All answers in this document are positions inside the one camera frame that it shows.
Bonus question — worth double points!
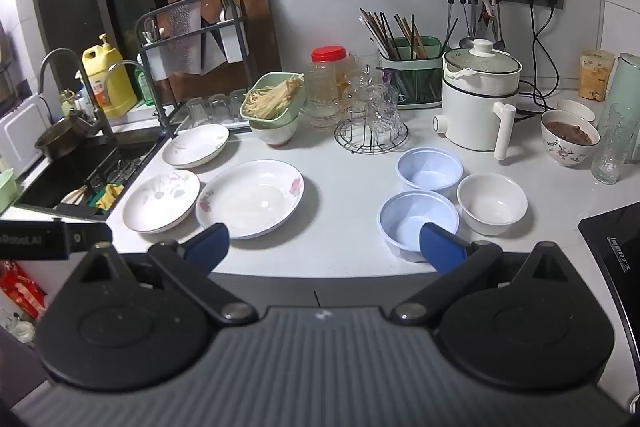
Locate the brown food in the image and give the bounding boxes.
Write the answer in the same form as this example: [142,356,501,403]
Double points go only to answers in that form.
[545,119,596,146]

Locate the small white dish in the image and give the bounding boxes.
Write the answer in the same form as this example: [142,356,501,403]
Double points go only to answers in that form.
[556,99,597,124]

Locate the glass pot lid white knob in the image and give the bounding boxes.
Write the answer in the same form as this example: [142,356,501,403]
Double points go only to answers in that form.
[444,39,522,80]

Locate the white drain tray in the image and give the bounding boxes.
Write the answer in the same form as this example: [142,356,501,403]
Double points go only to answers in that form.
[172,104,253,134]

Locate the slim chrome faucet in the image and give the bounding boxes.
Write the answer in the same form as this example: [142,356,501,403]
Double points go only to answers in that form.
[106,61,173,138]

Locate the plain white bowl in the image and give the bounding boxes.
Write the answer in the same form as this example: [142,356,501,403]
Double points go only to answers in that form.
[456,173,529,236]

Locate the round wire mug rack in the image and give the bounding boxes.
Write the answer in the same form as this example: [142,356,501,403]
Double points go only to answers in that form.
[334,119,408,155]

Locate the bundle of chopsticks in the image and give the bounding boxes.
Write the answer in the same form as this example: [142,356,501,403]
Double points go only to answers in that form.
[359,8,432,60]

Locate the bundle of pale noodles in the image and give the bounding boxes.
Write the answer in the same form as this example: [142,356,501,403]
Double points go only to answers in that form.
[244,76,305,118]

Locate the small grey leaf plate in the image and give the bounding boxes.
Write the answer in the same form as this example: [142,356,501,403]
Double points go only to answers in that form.
[162,123,230,168]

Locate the green dish soap bottle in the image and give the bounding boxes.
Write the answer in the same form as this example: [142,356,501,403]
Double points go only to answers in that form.
[134,66,157,106]

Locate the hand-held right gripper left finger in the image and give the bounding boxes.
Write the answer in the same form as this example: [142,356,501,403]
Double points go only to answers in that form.
[75,222,258,324]

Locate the textured clear glass vase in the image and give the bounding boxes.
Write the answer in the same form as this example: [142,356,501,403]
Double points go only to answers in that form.
[591,104,638,185]

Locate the yellow paper packet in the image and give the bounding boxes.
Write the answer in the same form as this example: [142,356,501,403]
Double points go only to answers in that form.
[579,49,616,102]

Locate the tall grey faucet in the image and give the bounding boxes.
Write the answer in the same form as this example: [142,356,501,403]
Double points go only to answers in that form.
[39,48,118,142]

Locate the yellow detergent bottle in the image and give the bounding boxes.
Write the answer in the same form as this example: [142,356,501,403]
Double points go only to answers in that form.
[81,33,138,118]

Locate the wire glass rack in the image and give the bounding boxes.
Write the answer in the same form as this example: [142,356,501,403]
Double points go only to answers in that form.
[345,52,406,138]

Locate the clear drinking glass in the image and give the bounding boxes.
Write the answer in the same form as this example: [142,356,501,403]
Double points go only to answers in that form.
[207,94,231,124]
[185,98,207,126]

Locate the large pink flower plate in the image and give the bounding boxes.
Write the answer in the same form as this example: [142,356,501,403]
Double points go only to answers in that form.
[195,160,306,240]

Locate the clear glass with red print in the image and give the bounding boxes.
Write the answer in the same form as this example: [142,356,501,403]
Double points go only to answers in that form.
[230,91,249,120]

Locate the metal grater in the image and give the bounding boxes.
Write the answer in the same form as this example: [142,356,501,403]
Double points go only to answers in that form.
[167,3,203,75]

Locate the black kitchen sink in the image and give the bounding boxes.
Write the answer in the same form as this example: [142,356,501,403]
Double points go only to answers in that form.
[15,129,166,222]

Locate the dark cooking pot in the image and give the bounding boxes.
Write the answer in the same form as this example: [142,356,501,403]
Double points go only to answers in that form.
[34,109,98,159]

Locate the floral ceramic bowl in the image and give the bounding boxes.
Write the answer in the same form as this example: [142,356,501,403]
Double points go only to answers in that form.
[540,109,601,168]

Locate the black metal dish rack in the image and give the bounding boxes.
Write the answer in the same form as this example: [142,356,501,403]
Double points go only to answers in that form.
[134,0,251,138]

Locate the yellow sponge cloth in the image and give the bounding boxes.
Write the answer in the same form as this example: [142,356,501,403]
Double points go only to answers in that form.
[95,184,125,210]

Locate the black power cables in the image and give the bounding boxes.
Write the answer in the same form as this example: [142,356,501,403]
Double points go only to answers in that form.
[515,0,563,110]

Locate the green chopstick holder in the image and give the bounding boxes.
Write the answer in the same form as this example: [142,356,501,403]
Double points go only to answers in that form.
[381,36,445,108]

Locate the glass jar with red lid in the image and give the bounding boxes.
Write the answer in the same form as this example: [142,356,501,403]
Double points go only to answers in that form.
[306,47,351,130]

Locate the white plastic box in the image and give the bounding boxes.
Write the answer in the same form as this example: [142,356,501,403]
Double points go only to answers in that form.
[0,94,53,168]

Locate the dark wooden cutting board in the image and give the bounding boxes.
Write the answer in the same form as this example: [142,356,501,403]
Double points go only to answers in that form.
[167,0,282,102]

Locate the grey floral white plate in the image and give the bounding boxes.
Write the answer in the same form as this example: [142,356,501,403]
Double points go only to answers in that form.
[122,169,201,234]

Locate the white bowl with red rim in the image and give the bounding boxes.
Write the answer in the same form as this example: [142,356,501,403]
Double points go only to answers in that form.
[248,114,300,148]

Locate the white electric cooking pot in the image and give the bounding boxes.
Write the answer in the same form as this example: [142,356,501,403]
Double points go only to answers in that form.
[432,39,523,164]

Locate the pale blue plastic bowl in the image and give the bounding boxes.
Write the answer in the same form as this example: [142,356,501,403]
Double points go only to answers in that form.
[396,147,464,194]
[378,192,460,264]

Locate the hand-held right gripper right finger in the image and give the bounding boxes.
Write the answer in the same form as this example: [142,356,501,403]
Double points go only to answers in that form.
[391,223,573,325]

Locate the pale green colander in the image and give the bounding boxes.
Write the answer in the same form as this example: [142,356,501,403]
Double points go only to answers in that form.
[240,72,307,124]

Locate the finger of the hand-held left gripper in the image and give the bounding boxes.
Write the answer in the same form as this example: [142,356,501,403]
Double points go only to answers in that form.
[62,222,114,258]

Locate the red plastic bag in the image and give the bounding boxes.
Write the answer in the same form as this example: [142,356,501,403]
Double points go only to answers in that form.
[0,259,48,319]

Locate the pale green kettle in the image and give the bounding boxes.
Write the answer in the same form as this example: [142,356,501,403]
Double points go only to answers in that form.
[602,53,640,132]

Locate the white rack caddy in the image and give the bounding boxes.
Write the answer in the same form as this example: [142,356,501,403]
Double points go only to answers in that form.
[220,19,250,64]
[141,42,169,80]

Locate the black induction cooktop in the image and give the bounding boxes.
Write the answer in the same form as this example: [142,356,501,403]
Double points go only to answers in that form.
[577,202,640,338]

